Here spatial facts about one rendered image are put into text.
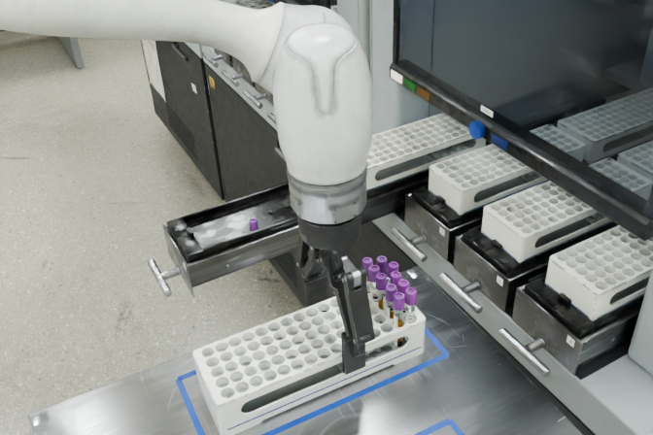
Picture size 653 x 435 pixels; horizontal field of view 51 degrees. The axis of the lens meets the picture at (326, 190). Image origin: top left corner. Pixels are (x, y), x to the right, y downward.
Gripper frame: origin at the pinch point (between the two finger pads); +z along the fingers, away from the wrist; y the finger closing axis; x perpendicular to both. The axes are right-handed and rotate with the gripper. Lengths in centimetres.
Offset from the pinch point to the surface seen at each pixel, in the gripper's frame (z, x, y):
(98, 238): 87, -19, -162
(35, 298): 87, -44, -139
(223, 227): 6.9, -3.1, -38.4
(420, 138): 1, 38, -39
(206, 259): 6.8, -8.6, -31.0
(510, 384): 5.3, 18.0, 14.9
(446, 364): 5.3, 12.6, 8.2
